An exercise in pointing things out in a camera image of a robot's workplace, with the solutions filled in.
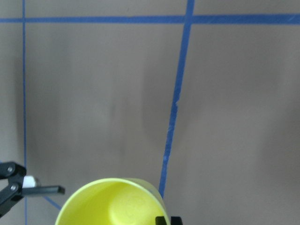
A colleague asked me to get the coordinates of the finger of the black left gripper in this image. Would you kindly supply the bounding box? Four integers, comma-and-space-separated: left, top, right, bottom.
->
0, 161, 65, 217

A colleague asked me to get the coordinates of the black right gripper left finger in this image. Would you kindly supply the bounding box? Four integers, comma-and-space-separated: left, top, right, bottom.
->
155, 216, 165, 225

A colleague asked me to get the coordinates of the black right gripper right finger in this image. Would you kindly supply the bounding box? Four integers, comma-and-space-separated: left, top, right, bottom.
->
171, 216, 183, 225

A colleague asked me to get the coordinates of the yellow plastic cup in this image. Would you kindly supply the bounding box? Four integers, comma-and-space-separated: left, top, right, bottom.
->
55, 178, 171, 225

